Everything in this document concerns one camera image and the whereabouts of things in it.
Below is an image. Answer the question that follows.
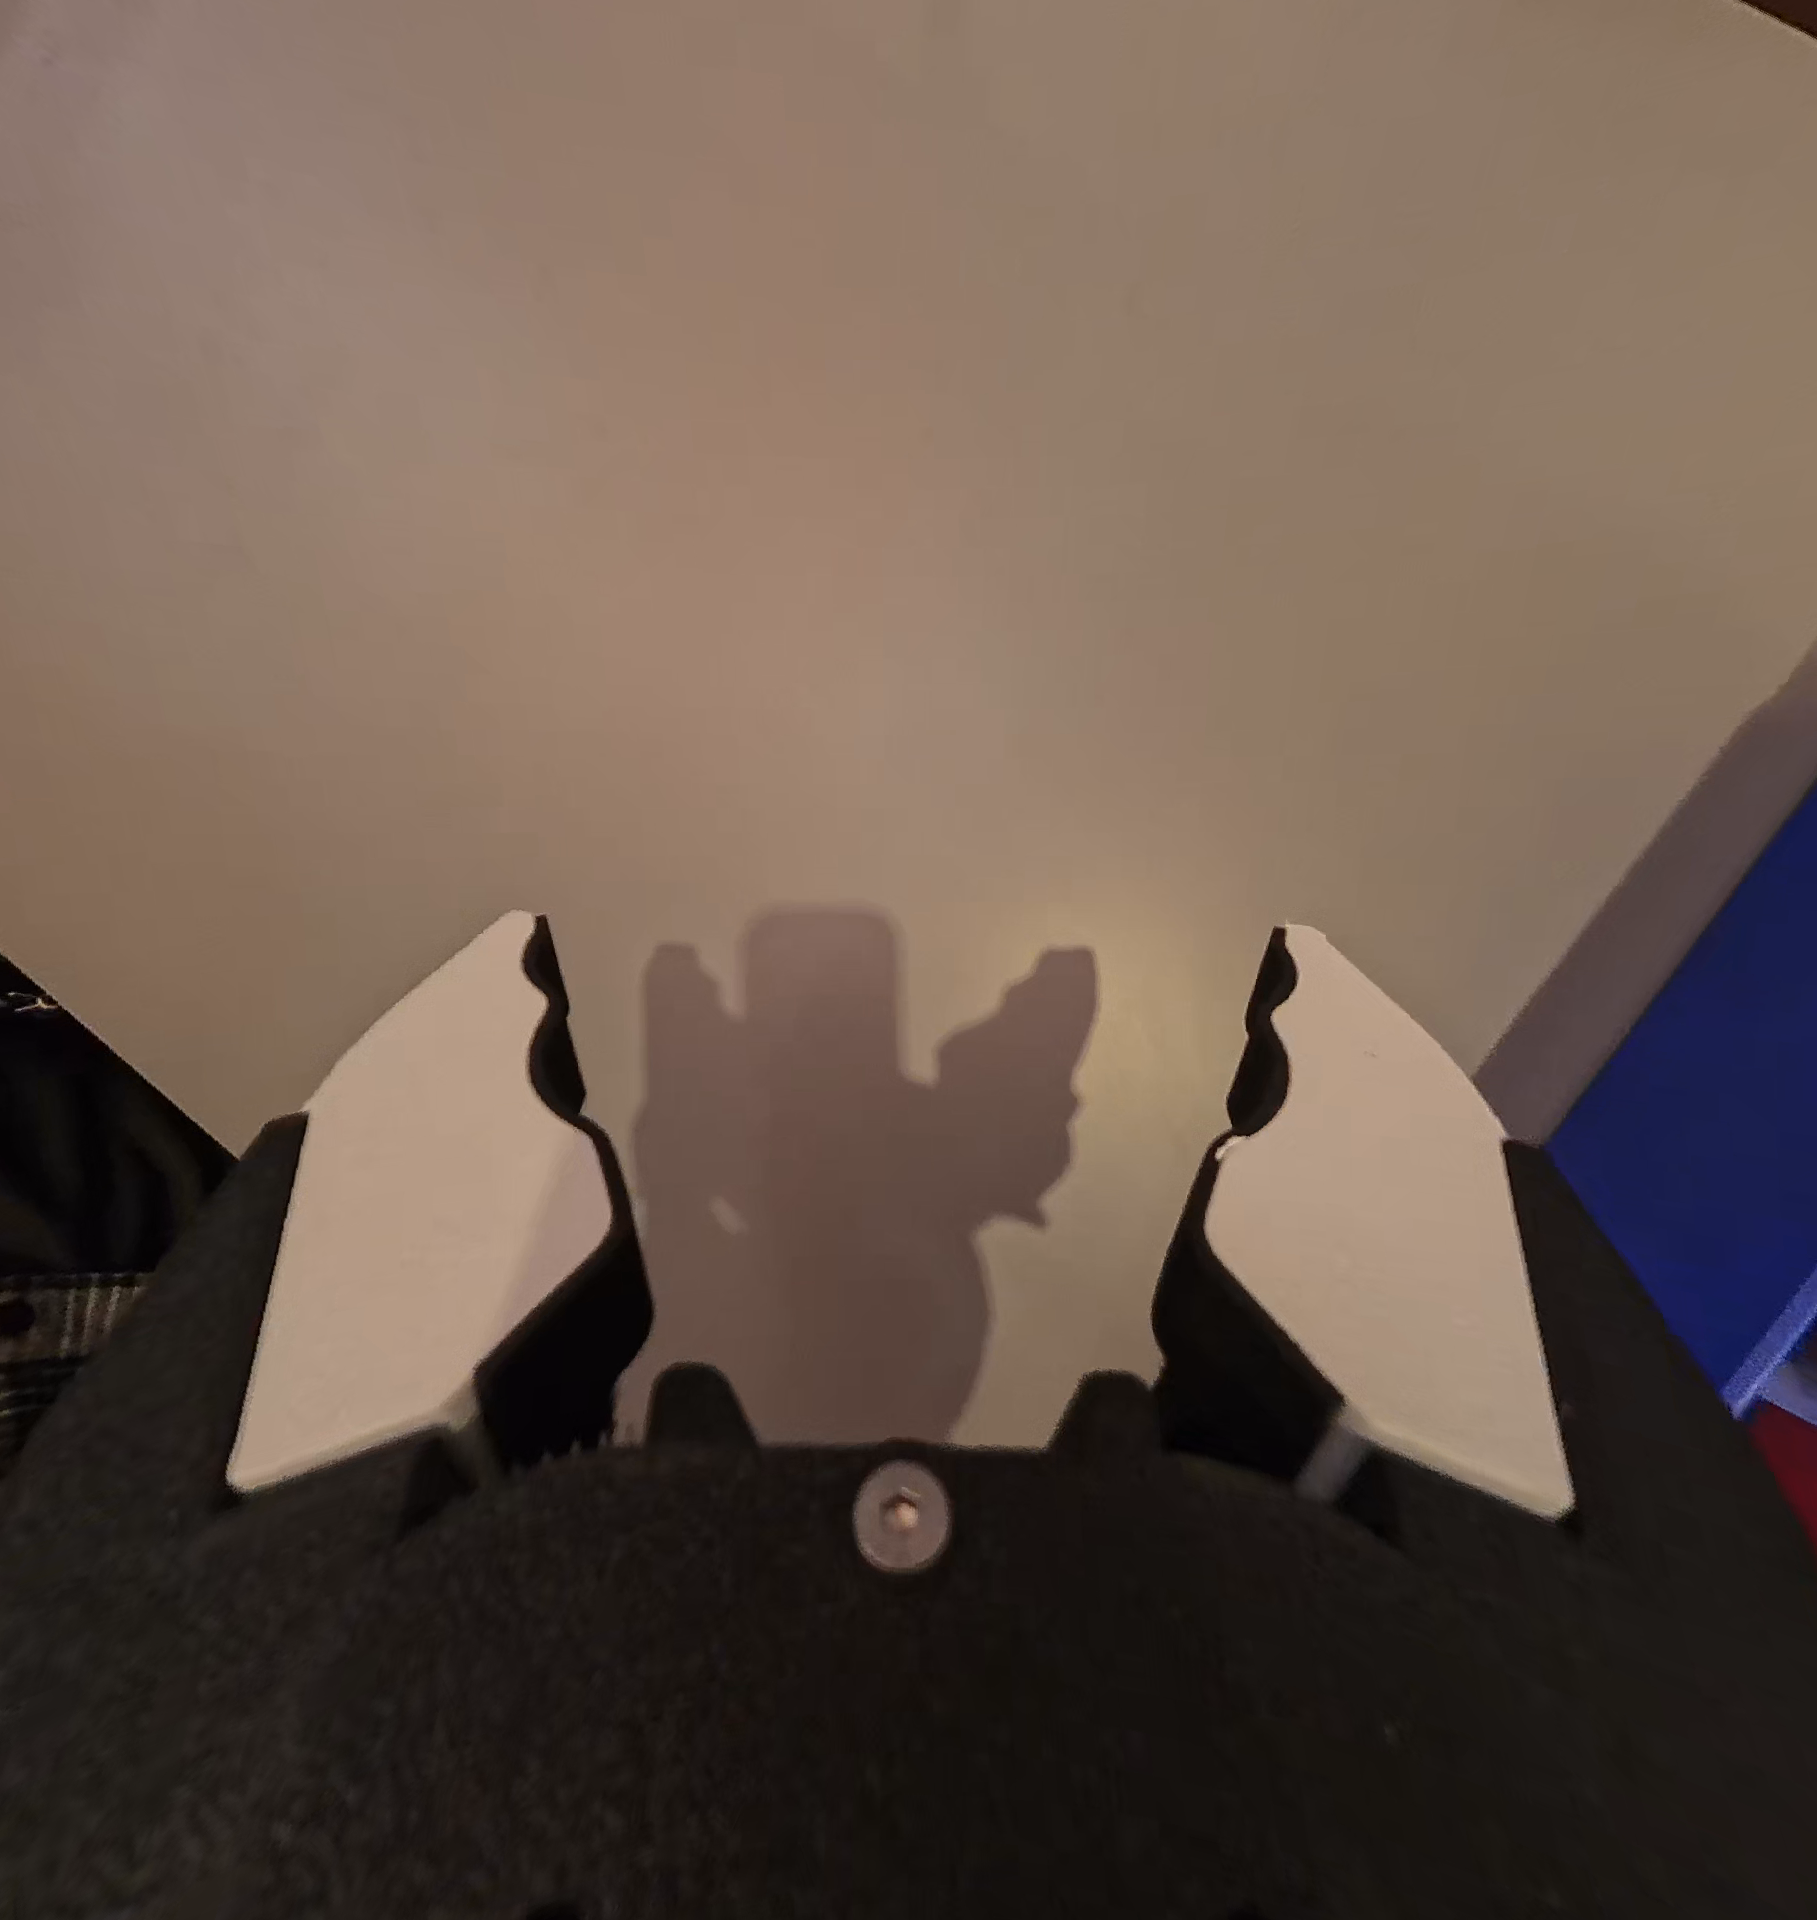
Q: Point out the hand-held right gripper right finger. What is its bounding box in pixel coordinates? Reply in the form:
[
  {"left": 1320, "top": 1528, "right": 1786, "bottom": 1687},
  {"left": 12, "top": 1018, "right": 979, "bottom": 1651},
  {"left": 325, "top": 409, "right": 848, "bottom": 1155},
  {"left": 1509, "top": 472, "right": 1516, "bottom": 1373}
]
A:
[{"left": 1151, "top": 923, "right": 1576, "bottom": 1518}]

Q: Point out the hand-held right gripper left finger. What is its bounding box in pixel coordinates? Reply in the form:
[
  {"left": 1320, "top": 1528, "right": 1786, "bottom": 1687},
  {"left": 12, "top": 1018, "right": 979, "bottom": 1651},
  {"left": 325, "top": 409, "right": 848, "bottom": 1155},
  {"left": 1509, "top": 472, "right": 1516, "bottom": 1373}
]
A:
[{"left": 223, "top": 909, "right": 657, "bottom": 1495}]

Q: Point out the blue plastic bin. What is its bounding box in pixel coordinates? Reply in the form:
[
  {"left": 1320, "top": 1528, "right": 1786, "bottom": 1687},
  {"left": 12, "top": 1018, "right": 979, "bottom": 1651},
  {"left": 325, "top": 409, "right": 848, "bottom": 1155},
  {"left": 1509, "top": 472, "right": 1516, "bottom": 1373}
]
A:
[{"left": 1543, "top": 716, "right": 1817, "bottom": 1615}]

